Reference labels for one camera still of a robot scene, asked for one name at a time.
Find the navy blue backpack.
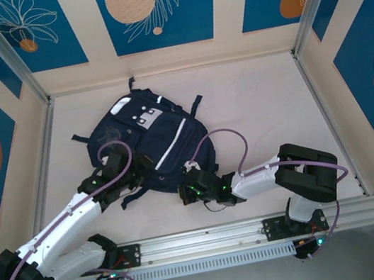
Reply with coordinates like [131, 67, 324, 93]
[63, 65, 225, 218]

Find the small black controller board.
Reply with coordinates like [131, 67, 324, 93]
[93, 269, 129, 280]
[292, 233, 333, 262]

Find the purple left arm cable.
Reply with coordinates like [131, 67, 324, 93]
[0, 138, 154, 280]

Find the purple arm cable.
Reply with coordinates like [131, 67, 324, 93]
[188, 109, 361, 275]
[0, 138, 154, 280]

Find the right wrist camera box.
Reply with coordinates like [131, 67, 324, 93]
[183, 158, 200, 173]

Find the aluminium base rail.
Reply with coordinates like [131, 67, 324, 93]
[8, 200, 374, 280]

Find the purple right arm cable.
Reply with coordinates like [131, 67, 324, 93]
[188, 109, 361, 275]

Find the grey slotted cable duct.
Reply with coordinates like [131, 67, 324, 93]
[57, 240, 298, 280]

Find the aluminium side rail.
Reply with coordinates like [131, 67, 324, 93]
[5, 97, 79, 260]
[290, 41, 369, 205]

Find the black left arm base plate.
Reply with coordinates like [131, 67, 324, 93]
[111, 243, 145, 272]

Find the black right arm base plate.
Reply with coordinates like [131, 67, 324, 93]
[261, 208, 331, 243]

